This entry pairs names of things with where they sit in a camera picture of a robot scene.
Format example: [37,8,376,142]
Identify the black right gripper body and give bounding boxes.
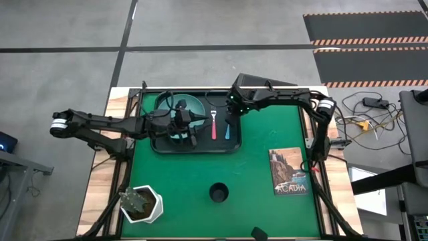
[223,106,240,127]

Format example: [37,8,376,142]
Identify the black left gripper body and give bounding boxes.
[146,99,192,139]

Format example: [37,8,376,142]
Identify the teal round plate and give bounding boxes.
[156,94,207,140]

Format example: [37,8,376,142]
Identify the black serving tray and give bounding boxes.
[150,90,243,155]

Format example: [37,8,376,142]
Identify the fork with pink handle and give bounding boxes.
[210,106,218,141]

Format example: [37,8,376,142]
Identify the dark ribbed cup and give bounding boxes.
[208,181,230,204]

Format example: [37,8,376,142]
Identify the green table mat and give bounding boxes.
[120,91,322,239]

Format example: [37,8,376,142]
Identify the black flat panel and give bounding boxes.
[231,72,299,89]

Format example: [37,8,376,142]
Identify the white hexagonal plant pot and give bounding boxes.
[120,184,165,225]

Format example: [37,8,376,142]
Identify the Acadia lighthouse picture book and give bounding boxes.
[267,147,309,196]

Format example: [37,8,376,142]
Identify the green cactus plant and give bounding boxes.
[119,187,148,214]

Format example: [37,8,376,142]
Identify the black power adapter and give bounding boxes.
[362,96,390,110]

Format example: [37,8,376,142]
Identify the black floor mat orange stripes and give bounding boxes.
[302,10,428,46]
[313,46,428,89]

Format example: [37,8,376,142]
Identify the black device with screen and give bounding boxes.
[0,131,19,155]

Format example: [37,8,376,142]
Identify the white paper sheet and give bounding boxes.
[347,166,388,217]

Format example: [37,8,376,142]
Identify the grey metal desk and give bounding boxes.
[0,149,55,241]

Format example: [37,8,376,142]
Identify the grey equipment cart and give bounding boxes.
[347,88,428,241]

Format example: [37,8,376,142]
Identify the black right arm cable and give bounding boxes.
[203,90,231,108]

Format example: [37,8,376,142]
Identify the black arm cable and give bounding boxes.
[203,90,231,108]
[154,90,175,118]

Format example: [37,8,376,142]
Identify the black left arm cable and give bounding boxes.
[154,90,175,118]

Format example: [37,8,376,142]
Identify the black cable with red tag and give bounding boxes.
[300,158,319,175]

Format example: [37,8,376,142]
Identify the black table-level camera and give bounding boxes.
[250,226,269,241]

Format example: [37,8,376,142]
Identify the tangled floor cables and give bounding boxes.
[333,90,413,155]

